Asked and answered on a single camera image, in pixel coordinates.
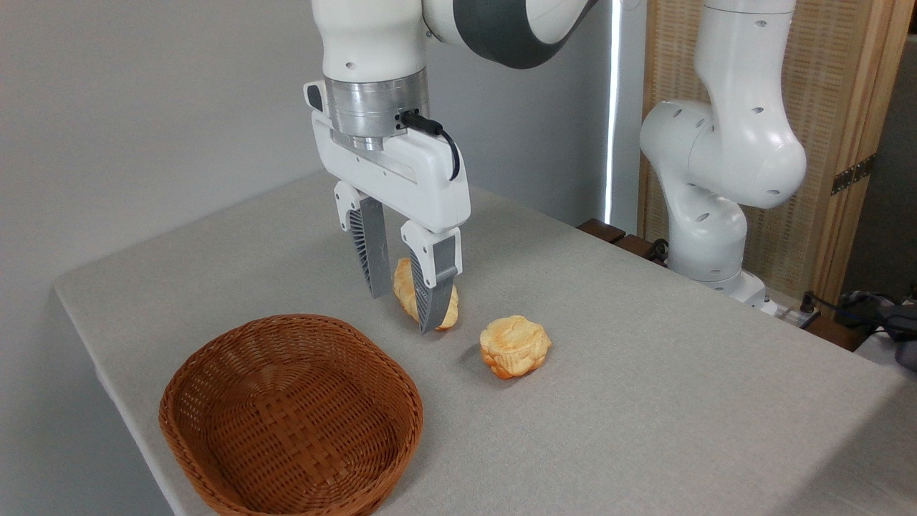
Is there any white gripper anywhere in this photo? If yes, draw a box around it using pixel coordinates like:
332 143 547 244
303 80 472 335

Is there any long braided bread loaf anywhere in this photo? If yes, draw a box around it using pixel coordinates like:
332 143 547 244
393 258 460 331

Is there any round golden bread bun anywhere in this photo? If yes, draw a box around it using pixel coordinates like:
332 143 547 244
479 315 552 380

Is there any brown woven wicker basket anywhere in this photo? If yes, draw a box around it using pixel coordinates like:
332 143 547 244
158 314 424 516

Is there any metal screen hinge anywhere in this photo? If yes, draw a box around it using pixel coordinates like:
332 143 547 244
831 154 876 196

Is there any rattan wooden folding screen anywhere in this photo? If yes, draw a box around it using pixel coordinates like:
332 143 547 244
638 0 917 302

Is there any dark grey bag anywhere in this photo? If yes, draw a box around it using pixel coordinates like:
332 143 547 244
878 305 917 371

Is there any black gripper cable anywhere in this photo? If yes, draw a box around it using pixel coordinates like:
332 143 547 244
396 109 461 181

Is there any black power cable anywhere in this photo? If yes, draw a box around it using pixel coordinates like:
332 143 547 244
800 290 893 332

